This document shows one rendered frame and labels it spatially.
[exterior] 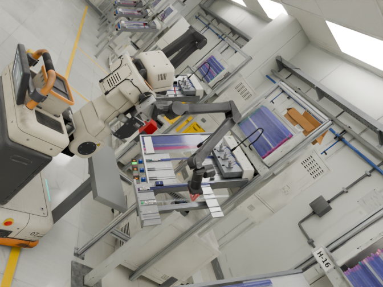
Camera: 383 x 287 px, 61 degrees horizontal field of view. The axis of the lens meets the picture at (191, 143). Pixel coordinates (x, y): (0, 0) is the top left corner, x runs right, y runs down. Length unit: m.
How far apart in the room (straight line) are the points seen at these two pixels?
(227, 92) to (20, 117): 2.47
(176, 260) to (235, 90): 1.89
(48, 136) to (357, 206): 2.95
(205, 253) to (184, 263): 0.19
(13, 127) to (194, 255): 1.74
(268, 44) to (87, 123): 4.13
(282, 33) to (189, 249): 3.94
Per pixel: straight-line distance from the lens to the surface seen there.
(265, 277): 1.79
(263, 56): 5.59
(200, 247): 2.71
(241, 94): 3.68
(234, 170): 2.33
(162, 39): 6.64
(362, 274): 1.73
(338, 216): 3.67
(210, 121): 3.70
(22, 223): 2.00
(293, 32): 5.71
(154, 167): 2.36
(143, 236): 2.11
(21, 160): 1.70
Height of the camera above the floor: 1.55
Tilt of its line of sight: 12 degrees down
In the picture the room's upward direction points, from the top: 49 degrees clockwise
